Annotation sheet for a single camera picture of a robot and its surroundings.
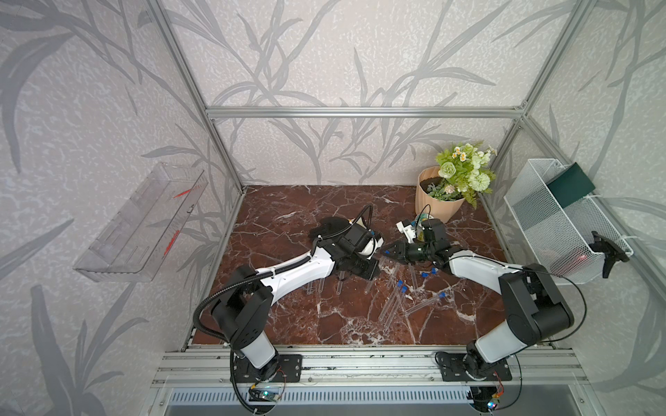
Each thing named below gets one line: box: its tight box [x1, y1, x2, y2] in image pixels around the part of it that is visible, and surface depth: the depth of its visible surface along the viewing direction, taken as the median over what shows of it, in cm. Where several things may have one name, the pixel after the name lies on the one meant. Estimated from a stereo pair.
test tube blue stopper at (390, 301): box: [378, 279, 404, 322], surface depth 88 cm
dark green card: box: [546, 162, 596, 209], surface depth 73 cm
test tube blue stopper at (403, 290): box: [384, 286, 408, 329], surface depth 86 cm
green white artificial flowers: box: [426, 142, 498, 210], surface depth 90 cm
